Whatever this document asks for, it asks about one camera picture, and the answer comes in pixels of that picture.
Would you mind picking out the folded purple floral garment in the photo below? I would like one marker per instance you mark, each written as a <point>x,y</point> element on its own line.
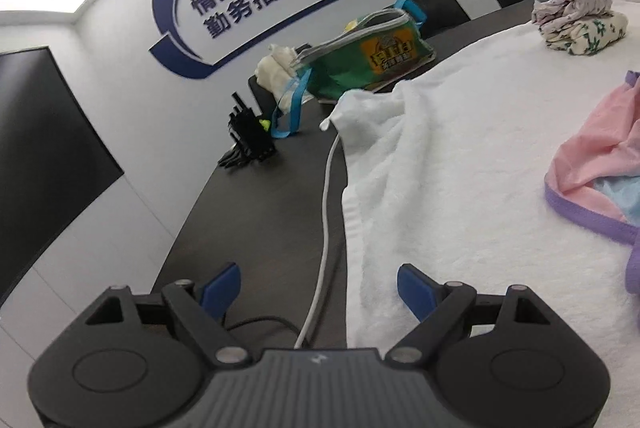
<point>552,15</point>

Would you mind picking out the colourful zipper storage bag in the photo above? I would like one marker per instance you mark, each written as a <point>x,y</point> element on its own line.
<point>381,47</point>

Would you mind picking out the white fluffy towel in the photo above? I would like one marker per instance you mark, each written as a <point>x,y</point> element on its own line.
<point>446,172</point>

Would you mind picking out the folded green floral garment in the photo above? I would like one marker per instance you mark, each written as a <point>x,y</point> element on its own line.
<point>587,36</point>

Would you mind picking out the pink purple-trimmed garment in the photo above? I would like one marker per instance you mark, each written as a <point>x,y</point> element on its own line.
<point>593,179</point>

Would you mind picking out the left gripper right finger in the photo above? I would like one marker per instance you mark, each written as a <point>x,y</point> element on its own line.
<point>419,293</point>

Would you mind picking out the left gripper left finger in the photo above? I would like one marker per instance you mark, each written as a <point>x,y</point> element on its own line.
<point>218,294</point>

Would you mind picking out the black wall monitor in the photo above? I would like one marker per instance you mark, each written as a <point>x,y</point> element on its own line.
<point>54,164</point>

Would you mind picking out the cream fluffy cloth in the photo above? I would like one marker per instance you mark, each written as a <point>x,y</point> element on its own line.
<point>274,72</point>

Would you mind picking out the black office chair middle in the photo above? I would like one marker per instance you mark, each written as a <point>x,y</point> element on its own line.
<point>434,16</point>

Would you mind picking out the black office chair with cloth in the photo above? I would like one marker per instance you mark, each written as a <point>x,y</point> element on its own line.
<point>265,100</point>

